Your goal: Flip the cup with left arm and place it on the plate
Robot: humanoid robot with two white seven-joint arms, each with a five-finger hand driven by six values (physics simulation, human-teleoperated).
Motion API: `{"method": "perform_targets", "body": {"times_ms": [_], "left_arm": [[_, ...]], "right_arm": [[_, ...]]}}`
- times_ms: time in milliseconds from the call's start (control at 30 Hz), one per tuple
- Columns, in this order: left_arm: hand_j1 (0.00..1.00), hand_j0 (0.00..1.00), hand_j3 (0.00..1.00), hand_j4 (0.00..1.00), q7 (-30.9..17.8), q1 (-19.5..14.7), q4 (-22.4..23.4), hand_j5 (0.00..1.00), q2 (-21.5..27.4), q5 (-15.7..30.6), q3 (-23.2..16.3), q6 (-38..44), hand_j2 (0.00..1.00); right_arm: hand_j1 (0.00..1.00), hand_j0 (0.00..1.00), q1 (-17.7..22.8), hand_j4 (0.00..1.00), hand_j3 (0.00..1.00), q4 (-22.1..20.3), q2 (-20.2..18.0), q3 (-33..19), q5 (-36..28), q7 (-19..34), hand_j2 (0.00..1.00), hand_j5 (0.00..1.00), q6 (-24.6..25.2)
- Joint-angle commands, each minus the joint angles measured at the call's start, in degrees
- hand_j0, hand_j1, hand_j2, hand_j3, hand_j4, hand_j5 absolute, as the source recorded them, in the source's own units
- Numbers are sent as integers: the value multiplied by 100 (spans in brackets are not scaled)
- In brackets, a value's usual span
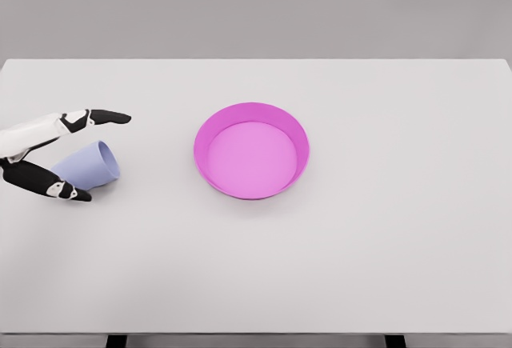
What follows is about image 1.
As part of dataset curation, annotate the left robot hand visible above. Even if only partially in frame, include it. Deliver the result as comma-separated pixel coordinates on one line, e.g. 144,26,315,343
0,108,133,203

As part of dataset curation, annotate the pink plate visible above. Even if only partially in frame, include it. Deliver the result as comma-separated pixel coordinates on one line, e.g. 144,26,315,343
193,102,310,202

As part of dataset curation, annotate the lavender cup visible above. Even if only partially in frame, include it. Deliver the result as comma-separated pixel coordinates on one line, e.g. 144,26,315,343
50,140,121,194

